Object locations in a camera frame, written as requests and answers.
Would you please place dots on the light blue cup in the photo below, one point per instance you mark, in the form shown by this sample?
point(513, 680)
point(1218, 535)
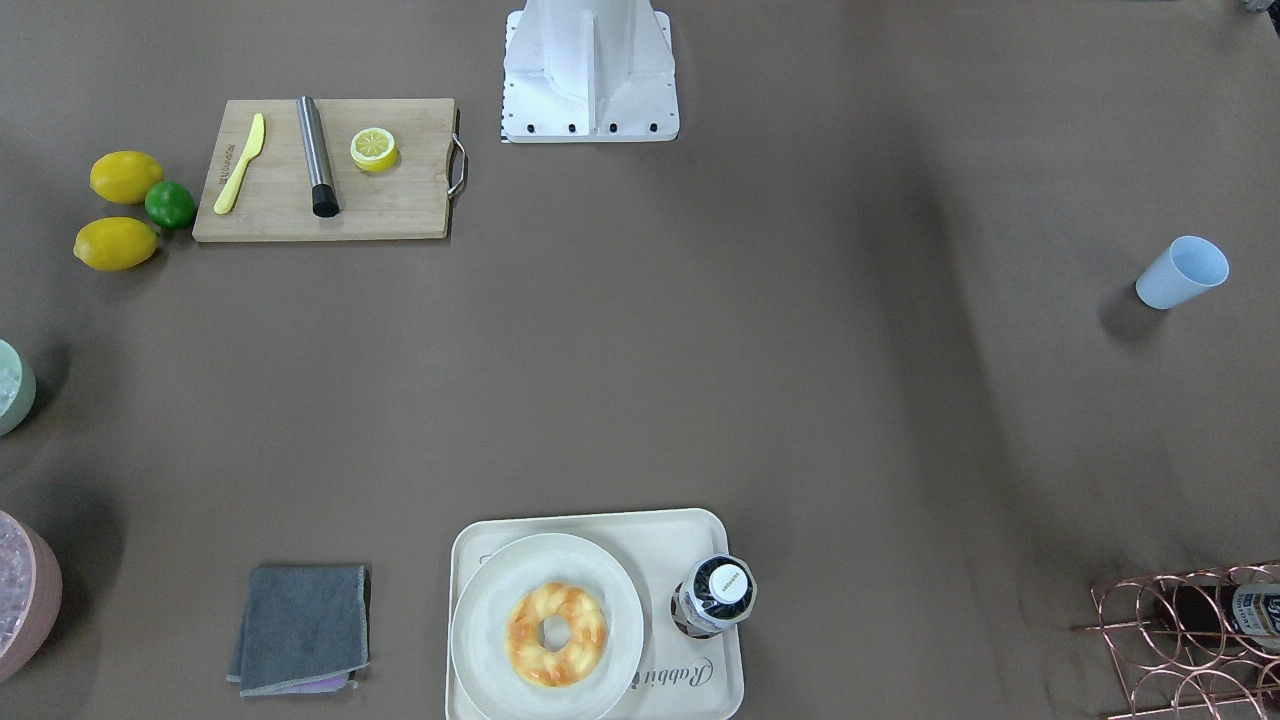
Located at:
point(1188, 267)

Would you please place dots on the pale green bowl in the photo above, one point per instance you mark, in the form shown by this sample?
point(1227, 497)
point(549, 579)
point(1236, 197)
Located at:
point(26, 398)

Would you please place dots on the ice cubes in green bowl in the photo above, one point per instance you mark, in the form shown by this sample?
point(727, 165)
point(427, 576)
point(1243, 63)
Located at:
point(11, 377)

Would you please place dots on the pink bowl of ice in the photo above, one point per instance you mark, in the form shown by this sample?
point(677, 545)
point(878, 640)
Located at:
point(31, 588)

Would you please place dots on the dark drink bottle on tray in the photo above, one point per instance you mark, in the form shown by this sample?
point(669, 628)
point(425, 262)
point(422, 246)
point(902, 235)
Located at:
point(717, 594)

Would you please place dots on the glazed twisted donut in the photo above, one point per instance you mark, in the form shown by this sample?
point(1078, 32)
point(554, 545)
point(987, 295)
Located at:
point(578, 657)

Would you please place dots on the white round plate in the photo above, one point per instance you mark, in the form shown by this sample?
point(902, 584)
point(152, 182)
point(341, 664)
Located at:
point(478, 629)

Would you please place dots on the cream serving tray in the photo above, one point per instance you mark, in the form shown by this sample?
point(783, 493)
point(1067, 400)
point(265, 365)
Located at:
point(677, 677)

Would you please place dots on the half lemon slice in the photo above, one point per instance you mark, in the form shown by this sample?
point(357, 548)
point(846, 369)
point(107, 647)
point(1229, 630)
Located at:
point(374, 149)

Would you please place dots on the steel muddler black tip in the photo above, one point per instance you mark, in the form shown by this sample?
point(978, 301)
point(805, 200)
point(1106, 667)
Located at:
point(323, 196)

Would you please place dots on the bamboo cutting board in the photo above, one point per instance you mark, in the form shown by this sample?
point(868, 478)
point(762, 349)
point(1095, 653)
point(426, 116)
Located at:
point(410, 201)

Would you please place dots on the grey folded cloth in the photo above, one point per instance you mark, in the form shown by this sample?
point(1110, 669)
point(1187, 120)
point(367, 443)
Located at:
point(304, 630)

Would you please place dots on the yellow plastic knife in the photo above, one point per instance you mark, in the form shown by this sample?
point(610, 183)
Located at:
point(252, 148)

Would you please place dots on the green lime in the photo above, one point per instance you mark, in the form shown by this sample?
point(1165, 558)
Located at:
point(170, 206)

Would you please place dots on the whole yellow lemon lower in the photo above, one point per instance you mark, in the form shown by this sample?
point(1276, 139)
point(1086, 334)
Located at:
point(113, 244)

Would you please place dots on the whole yellow lemon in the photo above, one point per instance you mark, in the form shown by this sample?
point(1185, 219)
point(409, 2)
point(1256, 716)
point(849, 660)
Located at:
point(113, 244)
point(125, 177)

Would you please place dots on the whole yellow lemon upper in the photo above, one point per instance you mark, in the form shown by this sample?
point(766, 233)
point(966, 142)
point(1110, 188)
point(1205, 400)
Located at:
point(125, 177)

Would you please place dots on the dark bottle in rack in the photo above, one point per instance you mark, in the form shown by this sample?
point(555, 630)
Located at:
point(1240, 610)

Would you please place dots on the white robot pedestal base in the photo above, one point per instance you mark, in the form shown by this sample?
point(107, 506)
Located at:
point(589, 72)

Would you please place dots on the copper wire bottle rack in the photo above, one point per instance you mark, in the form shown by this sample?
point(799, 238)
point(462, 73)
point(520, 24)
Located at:
point(1178, 650)

